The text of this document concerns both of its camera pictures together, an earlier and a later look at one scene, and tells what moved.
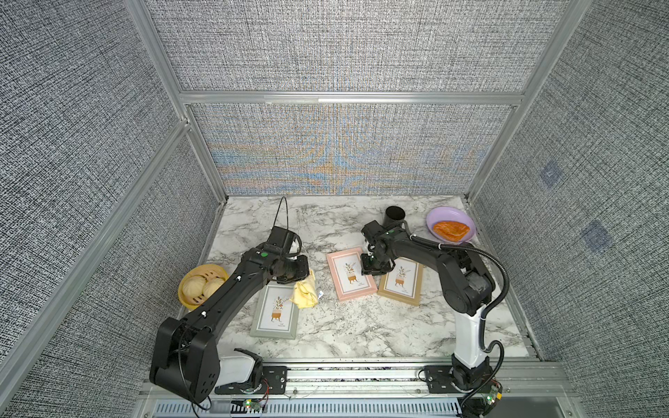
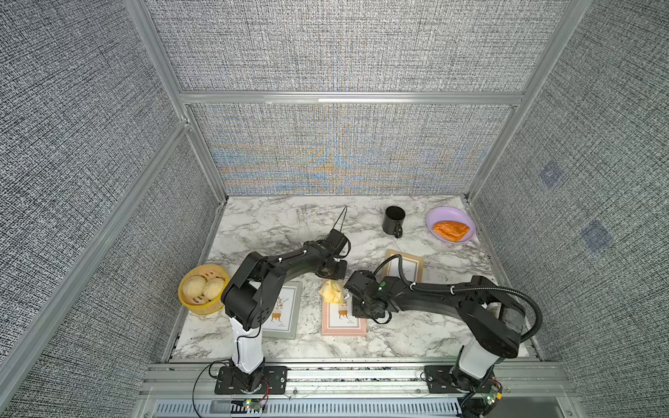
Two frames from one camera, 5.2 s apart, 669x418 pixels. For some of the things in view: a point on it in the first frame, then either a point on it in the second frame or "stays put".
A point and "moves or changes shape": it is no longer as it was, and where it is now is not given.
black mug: [394, 214] stays put
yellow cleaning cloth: [305, 292] → [332, 291]
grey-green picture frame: [275, 314] stays put
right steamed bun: [210, 285] stays put
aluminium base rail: [378, 391] stays put
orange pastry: [450, 231] stays put
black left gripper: [303, 270] → [343, 264]
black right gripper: [365, 269] → [356, 313]
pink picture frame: [346, 271] moves or changes shape
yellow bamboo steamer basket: [198, 282] stays put
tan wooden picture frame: [403, 282] stays put
